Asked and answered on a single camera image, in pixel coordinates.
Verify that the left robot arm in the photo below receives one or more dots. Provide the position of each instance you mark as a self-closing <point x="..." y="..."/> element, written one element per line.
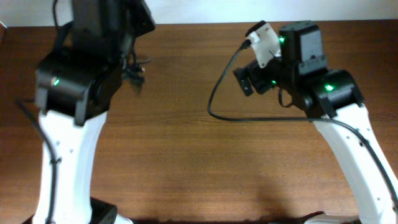
<point x="91" y="57"/>

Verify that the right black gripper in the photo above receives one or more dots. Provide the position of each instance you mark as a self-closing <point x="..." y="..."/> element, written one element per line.
<point x="245" y="80"/>

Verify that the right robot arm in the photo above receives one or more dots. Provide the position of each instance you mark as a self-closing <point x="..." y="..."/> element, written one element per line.
<point x="293" y="59"/>

